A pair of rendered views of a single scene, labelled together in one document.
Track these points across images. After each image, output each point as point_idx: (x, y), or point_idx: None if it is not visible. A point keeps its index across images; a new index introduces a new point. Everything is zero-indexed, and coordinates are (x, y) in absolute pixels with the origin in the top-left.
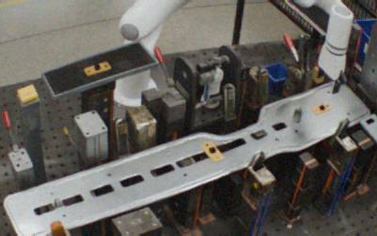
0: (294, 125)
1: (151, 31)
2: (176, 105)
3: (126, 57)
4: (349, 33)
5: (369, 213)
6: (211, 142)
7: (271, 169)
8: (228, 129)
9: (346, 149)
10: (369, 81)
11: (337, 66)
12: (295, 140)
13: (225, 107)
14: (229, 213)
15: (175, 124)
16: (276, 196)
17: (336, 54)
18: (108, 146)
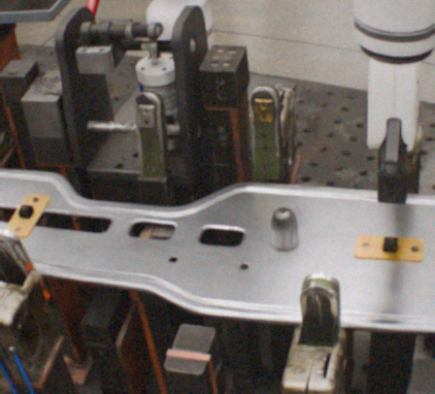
0: (259, 250)
1: None
2: (34, 101)
3: None
4: None
5: None
6: (48, 200)
7: (232, 346)
8: (151, 204)
9: (283, 378)
10: None
11: (370, 99)
12: (210, 284)
13: (138, 145)
14: (102, 388)
15: (48, 146)
16: None
17: (371, 54)
18: (18, 166)
